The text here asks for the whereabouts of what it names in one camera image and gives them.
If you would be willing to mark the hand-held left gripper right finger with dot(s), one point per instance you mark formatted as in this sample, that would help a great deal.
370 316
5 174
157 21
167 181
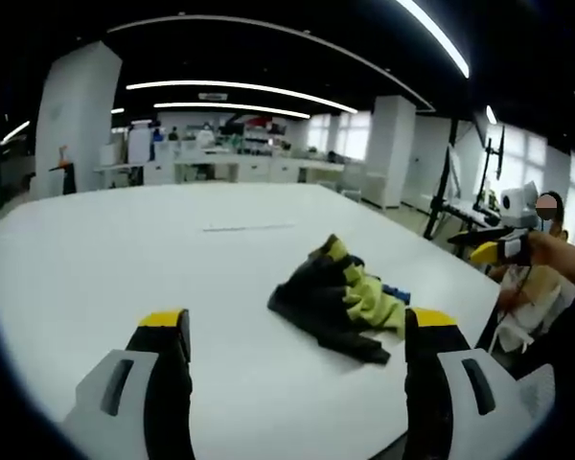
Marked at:
426 383

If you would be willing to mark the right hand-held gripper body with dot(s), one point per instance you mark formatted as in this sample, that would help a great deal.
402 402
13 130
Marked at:
517 203

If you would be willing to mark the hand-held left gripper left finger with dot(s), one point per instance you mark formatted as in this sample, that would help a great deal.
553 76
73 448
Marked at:
165 383

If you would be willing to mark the black and yellow-green garment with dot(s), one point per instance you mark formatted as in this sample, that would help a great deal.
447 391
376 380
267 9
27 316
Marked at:
321 297

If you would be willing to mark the person's right hand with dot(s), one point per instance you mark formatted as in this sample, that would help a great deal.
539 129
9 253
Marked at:
539 249

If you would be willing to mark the desk with equipment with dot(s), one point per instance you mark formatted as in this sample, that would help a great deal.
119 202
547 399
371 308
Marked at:
469 211

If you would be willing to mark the grey chair back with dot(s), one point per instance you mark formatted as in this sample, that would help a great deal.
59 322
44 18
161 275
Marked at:
539 393

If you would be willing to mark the bright ceiling light strip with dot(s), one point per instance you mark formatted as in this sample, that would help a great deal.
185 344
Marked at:
436 33

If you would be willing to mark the long white workbench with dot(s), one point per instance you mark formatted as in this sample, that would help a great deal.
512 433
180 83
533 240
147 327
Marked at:
230 167

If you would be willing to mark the long ceiling light strip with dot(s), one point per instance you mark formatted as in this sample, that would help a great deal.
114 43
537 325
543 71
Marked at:
249 86

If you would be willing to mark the short ceiling light strip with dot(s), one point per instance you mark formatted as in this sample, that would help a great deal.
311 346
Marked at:
230 107

